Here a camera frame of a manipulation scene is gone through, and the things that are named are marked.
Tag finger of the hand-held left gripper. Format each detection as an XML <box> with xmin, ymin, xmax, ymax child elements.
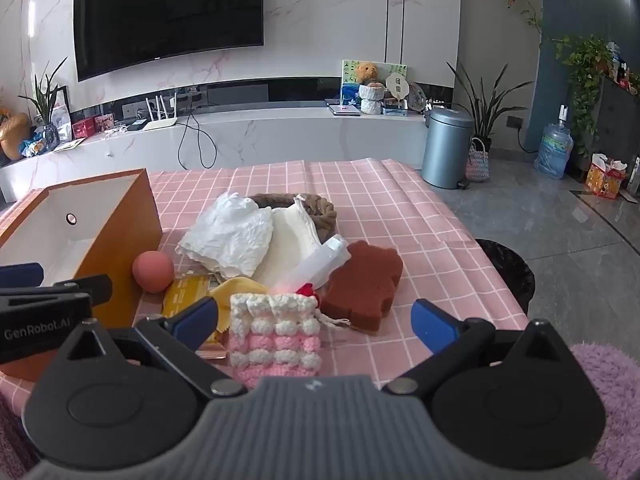
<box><xmin>0</xmin><ymin>273</ymin><xmax>114</xmax><ymax>312</ymax></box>
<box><xmin>0</xmin><ymin>262</ymin><xmax>45</xmax><ymax>290</ymax></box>

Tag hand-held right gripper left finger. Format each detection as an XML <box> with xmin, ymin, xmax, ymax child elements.
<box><xmin>52</xmin><ymin>296</ymin><xmax>247</xmax><ymax>401</ymax></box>

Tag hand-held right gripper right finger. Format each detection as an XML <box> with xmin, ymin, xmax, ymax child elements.
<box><xmin>381</xmin><ymin>298</ymin><xmax>577</xmax><ymax>402</ymax></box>

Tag orange cardboard box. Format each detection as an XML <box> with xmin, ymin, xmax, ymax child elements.
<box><xmin>0</xmin><ymin>168</ymin><xmax>164</xmax><ymax>384</ymax></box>

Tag pink foam ball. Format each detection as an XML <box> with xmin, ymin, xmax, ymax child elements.
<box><xmin>132</xmin><ymin>251</ymin><xmax>176</xmax><ymax>295</ymax></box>

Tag brown bear-shaped sponge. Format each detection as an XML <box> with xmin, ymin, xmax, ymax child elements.
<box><xmin>318</xmin><ymin>239</ymin><xmax>404</xmax><ymax>334</ymax></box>

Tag pink white crocheted pouch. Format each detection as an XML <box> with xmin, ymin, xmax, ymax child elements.
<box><xmin>227</xmin><ymin>283</ymin><xmax>351</xmax><ymax>389</ymax></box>

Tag white tissue paper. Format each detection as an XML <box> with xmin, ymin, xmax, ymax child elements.
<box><xmin>175</xmin><ymin>191</ymin><xmax>275</xmax><ymax>280</ymax></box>

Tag cream cloth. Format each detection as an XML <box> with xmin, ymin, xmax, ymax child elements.
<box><xmin>251</xmin><ymin>196</ymin><xmax>324</xmax><ymax>292</ymax></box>

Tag clear plastic bottle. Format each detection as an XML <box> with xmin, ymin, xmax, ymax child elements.
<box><xmin>271</xmin><ymin>233</ymin><xmax>352</xmax><ymax>294</ymax></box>

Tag yellow plastic packet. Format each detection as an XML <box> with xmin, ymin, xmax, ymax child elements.
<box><xmin>160</xmin><ymin>272</ymin><xmax>229</xmax><ymax>361</ymax></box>

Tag yellow cloth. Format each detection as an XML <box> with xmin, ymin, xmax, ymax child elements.
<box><xmin>207</xmin><ymin>276</ymin><xmax>272</xmax><ymax>342</ymax></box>

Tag black trash bin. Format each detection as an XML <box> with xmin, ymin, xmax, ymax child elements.
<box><xmin>473</xmin><ymin>238</ymin><xmax>535</xmax><ymax>317</ymax></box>

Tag pink checked tablecloth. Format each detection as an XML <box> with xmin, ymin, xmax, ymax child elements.
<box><xmin>0</xmin><ymin>158</ymin><xmax>532</xmax><ymax>413</ymax></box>

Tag golden brown vase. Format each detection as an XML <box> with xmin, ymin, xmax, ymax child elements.
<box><xmin>0</xmin><ymin>112</ymin><xmax>32</xmax><ymax>162</ymax></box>

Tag brown knitted headband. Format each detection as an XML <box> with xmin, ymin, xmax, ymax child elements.
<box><xmin>247</xmin><ymin>193</ymin><xmax>339</xmax><ymax>247</ymax></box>

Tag woven handbag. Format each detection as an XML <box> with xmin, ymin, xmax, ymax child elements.
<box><xmin>465</xmin><ymin>137</ymin><xmax>492</xmax><ymax>183</ymax></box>

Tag green plant in glass vase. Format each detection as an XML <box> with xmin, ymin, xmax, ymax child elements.
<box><xmin>18</xmin><ymin>57</ymin><xmax>69</xmax><ymax>152</ymax></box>

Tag silver pedal trash can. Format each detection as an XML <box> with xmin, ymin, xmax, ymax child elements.
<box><xmin>420</xmin><ymin>106</ymin><xmax>475</xmax><ymax>190</ymax></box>

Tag white router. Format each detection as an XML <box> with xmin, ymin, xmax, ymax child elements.
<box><xmin>144</xmin><ymin>94</ymin><xmax>180</xmax><ymax>132</ymax></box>

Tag white marble tv cabinet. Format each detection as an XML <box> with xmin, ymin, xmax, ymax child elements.
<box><xmin>0</xmin><ymin>102</ymin><xmax>432</xmax><ymax>202</ymax></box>

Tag blue water bottle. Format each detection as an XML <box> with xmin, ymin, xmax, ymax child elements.
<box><xmin>533</xmin><ymin>104</ymin><xmax>575</xmax><ymax>180</ymax></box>

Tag long-leaf potted plant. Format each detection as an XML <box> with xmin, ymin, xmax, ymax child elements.
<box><xmin>446</xmin><ymin>62</ymin><xmax>534</xmax><ymax>154</ymax></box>

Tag orange tissue box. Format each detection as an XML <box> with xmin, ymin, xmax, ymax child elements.
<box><xmin>584</xmin><ymin>153</ymin><xmax>629</xmax><ymax>200</ymax></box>

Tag round paper fan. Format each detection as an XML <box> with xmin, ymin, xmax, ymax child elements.
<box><xmin>384</xmin><ymin>70</ymin><xmax>411</xmax><ymax>99</ymax></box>

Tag green blue painting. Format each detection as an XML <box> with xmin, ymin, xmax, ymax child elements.
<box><xmin>340</xmin><ymin>58</ymin><xmax>409</xmax><ymax>109</ymax></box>

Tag dark cabinet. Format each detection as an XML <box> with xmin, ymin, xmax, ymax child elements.
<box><xmin>569</xmin><ymin>74</ymin><xmax>640</xmax><ymax>172</ymax></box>

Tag green pothos plant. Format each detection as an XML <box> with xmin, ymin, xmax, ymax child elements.
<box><xmin>552</xmin><ymin>34</ymin><xmax>614</xmax><ymax>159</ymax></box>

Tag black picture frame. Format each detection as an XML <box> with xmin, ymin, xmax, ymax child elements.
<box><xmin>51</xmin><ymin>85</ymin><xmax>72</xmax><ymax>144</ymax></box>

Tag black cable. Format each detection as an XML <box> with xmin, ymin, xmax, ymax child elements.
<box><xmin>178</xmin><ymin>109</ymin><xmax>217</xmax><ymax>170</ymax></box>

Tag black wall television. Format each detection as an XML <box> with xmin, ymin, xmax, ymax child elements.
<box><xmin>73</xmin><ymin>0</ymin><xmax>265</xmax><ymax>82</ymax></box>

